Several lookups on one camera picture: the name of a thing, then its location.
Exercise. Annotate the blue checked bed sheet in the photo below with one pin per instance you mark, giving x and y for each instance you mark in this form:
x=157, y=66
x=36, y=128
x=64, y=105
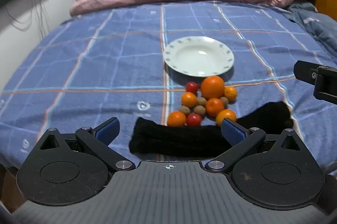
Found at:
x=105, y=63

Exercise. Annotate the brown kiwi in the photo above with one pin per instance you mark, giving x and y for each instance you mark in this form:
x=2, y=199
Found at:
x=184, y=109
x=199, y=109
x=224, y=101
x=202, y=101

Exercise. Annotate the white floral-rimmed plate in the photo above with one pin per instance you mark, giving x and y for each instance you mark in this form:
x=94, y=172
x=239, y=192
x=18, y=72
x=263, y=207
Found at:
x=198, y=55

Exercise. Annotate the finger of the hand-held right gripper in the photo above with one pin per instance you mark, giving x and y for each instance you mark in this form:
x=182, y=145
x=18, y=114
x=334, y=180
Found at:
x=305, y=72

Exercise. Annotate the small orange tangerine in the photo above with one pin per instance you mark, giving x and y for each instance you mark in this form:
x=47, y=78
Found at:
x=214, y=107
x=231, y=93
x=225, y=116
x=189, y=99
x=176, y=118

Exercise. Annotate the red tomato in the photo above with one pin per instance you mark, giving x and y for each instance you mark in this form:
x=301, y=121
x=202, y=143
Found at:
x=191, y=87
x=194, y=120

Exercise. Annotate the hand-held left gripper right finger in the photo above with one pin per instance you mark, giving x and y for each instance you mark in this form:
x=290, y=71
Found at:
x=233, y=132

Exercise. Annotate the large orange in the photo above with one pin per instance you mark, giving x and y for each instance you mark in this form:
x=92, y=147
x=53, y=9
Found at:
x=212, y=87

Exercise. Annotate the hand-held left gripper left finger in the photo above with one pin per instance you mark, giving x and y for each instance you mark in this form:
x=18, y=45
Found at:
x=108, y=130

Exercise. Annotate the black knit scarf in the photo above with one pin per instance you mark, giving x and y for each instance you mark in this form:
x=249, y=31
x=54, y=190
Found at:
x=171, y=139

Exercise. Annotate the grey-blue quilt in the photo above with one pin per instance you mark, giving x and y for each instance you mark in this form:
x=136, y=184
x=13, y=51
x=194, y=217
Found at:
x=318, y=23

